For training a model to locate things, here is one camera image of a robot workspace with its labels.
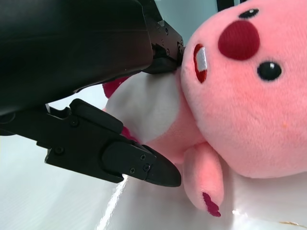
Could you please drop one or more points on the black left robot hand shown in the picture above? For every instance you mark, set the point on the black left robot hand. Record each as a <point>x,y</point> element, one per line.
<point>72,48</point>

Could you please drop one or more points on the pink plush doll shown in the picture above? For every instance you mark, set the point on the pink plush doll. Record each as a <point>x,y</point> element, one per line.
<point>239,107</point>

